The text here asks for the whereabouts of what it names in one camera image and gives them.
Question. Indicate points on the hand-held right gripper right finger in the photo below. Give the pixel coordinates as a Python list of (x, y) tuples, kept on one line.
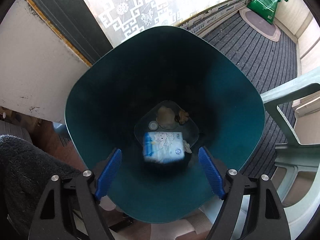
[(212, 172)]

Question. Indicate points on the dark fuzzy clothing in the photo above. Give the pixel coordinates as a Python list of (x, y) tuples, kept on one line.
[(27, 170)]

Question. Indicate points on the grey striped floor mat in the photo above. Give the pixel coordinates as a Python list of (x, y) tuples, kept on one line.
[(257, 60)]

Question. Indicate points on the blue white tissue pack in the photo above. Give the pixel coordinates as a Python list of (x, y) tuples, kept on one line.
[(163, 146)]

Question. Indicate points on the white round lid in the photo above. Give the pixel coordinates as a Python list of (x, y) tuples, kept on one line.
[(152, 124)]

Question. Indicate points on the oval purple door mat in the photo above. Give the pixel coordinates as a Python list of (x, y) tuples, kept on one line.
[(262, 26)]

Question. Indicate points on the tan paper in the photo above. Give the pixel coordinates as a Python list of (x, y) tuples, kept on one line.
[(165, 116)]

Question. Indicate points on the blue plastic stool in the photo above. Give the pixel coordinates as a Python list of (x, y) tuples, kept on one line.
[(60, 128)]

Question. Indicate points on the tan peel piece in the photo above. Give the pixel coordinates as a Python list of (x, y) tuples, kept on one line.
[(183, 118)]

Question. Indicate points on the teal plastic bin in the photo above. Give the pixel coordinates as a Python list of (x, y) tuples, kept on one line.
[(125, 85)]

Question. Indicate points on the green rice bag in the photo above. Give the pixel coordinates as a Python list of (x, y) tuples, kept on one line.
[(268, 1)]

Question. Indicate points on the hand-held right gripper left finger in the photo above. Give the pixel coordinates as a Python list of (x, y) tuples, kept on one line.
[(108, 172)]

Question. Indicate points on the patterned glass sliding door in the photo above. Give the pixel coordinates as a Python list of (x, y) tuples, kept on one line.
[(140, 10)]

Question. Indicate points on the white tissue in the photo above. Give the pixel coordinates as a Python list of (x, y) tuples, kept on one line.
[(187, 147)]

